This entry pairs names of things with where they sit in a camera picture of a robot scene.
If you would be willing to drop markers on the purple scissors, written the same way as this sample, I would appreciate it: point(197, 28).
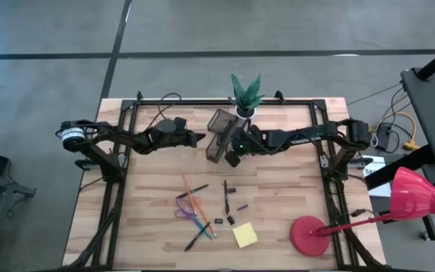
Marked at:
point(191, 217)

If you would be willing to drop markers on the black pen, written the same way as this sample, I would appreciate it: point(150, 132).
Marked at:
point(196, 189)
point(196, 238)
point(226, 198)

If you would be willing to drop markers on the yellow sticky note pad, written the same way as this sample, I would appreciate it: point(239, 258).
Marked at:
point(244, 235)

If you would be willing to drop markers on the black power adapter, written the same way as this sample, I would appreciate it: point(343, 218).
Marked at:
point(383, 136)

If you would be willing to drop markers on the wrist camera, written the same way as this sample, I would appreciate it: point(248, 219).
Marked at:
point(180, 123)
point(232, 158)

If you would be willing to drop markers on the white plant pot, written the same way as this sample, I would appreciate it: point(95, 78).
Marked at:
point(250, 114)

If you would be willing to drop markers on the black diagonal beam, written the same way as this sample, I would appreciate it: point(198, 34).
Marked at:
point(398, 166)

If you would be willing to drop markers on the dark grey equipment cart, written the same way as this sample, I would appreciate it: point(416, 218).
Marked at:
point(432, 113)

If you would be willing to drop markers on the green potted plant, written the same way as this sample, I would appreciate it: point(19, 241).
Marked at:
point(245, 94)

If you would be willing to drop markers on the black mesh desk organizer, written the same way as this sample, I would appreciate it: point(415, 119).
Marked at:
point(221, 121)

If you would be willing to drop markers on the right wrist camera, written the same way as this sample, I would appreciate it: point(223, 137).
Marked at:
point(232, 158)

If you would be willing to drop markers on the black binder clip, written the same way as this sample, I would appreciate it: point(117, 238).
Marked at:
point(218, 221)
point(230, 220)
point(231, 190)

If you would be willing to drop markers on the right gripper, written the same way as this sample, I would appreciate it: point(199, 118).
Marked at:
point(245, 143)

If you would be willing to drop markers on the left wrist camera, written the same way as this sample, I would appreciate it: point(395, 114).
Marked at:
point(180, 123)

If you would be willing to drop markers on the black aluminium table frame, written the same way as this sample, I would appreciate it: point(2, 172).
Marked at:
point(202, 102)

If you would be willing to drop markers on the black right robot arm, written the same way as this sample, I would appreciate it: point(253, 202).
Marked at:
point(297, 136)

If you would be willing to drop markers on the red desk lamp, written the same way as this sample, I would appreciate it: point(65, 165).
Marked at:
point(310, 236)

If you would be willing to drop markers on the white paper sheet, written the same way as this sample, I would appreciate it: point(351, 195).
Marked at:
point(374, 162)

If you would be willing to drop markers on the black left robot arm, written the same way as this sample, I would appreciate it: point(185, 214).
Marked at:
point(127, 136)

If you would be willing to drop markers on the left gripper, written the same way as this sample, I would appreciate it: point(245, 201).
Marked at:
point(183, 139)

